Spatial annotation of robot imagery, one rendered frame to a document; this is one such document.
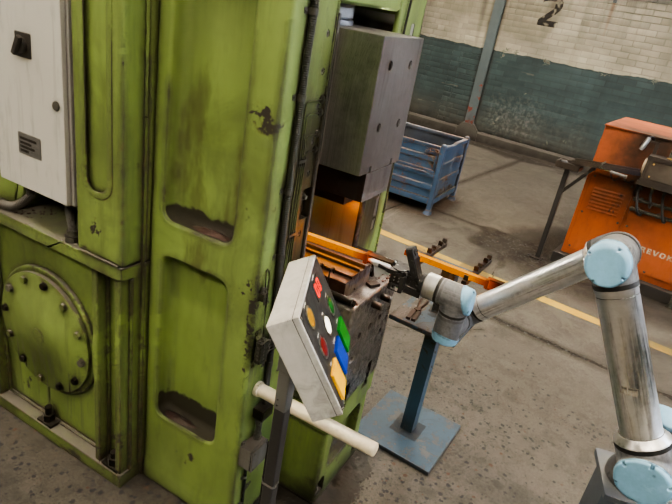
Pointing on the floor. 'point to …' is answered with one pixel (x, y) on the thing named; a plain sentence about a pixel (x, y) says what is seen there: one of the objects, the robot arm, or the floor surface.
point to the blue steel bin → (428, 165)
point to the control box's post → (277, 436)
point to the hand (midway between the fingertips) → (373, 257)
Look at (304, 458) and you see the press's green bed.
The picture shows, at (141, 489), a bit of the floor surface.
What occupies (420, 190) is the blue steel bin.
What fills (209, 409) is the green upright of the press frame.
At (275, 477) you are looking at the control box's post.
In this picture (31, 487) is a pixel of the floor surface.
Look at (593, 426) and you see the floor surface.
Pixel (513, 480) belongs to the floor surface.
